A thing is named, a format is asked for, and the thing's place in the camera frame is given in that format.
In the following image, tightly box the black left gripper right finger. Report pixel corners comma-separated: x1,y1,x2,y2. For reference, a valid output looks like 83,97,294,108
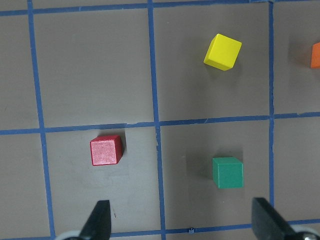
251,197,300,240

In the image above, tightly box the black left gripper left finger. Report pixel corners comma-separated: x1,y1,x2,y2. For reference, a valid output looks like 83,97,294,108
79,200,112,240

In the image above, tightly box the green wooden block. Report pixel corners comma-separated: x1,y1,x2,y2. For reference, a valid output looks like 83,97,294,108
212,157,244,189

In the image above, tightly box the orange wooden block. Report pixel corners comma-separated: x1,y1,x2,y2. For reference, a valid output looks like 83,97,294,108
310,42,320,69

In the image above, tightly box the yellow wooden block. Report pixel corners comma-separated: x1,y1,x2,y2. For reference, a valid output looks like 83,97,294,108
203,33,242,71

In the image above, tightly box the red wooden block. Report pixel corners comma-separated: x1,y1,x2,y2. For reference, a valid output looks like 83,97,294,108
89,135,123,166

